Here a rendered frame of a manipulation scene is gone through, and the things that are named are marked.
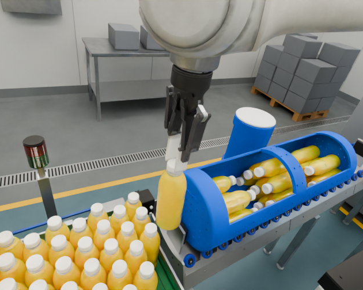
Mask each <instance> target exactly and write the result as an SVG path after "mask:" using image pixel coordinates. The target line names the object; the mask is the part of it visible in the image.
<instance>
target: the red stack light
mask: <svg viewBox="0 0 363 290"><path fill-rule="evenodd" d="M23 146H24V145H23ZM24 150H25V154H26V155H27V156H28V157H33V158H35V157H40V156H42V155H44V154H45V153H46V152H47V148H46V143H45V141H44V143H43V144H42V145H40V146H38V147H26V146H24Z"/></svg>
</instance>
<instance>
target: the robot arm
mask: <svg viewBox="0 0 363 290"><path fill-rule="evenodd" d="M139 15H140V17H141V20H142V22H143V24H144V26H145V28H146V30H147V32H148V33H149V34H150V36H151V37H152V38H153V40H154V41H155V42H156V43H157V44H158V45H160V46H161V47H162V48H163V49H165V50H167V51H169V52H170V56H169V58H170V61H171V62H172V63H173V65H172V72H171V84H172V86H167V87H166V93H167V100H166V107H165V119H164V128H165V129H167V130H168V131H167V133H168V142H167V150H166V154H165V160H166V161H168V160H170V159H173V158H176V162H175V169H174V172H175V173H178V172H181V171H185V170H186V168H187V163H188V161H189V158H190V153H191V152H196V151H198V150H199V147H200V145H201V141H202V137H203V134H204V131H205V128H206V124H207V122H208V121H209V119H210V118H211V113H210V112H206V111H205V109H204V107H203V103H204V101H203V96H204V94H205V93H206V92H207V91H208V90H209V88H210V84H211V79H212V76H213V71H214V70H216V69H217V68H218V66H219V63H220V59H221V55H227V54H235V53H241V52H256V51H257V50H258V49H259V48H260V47H261V46H262V45H263V44H264V43H266V42H267V41H269V40H270V39H272V38H274V37H277V36H280V35H285V34H291V33H322V32H362V31H363V0H139ZM169 122H170V123H169ZM182 122H183V123H182ZM181 126H182V132H181V130H180V128H181ZM178 133H181V135H180V134H178ZM177 134H178V135H177ZM180 138H181V147H179V144H180Z"/></svg>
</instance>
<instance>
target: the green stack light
mask: <svg viewBox="0 0 363 290"><path fill-rule="evenodd" d="M26 156H27V155H26ZM27 160H28V165H29V167H31V168H33V169H41V168H43V167H45V166H47V165H48V164H49V162H50V161H49V158H48V152H46V153H45V154H44V155H42V156H40V157H35V158H33V157H28V156H27Z"/></svg>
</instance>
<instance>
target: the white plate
mask: <svg viewBox="0 0 363 290"><path fill-rule="evenodd" d="M236 116H237V117H238V118H239V119H240V120H241V121H242V122H244V123H246V124H248V125H251V126H253V127H258V128H271V127H273V126H275V123H276V120H275V118H274V117H273V116H272V115H271V114H269V113H267V112H265V111H263V110H260V109H256V108H249V107H245V108H240V109H238V110H237V111H236Z"/></svg>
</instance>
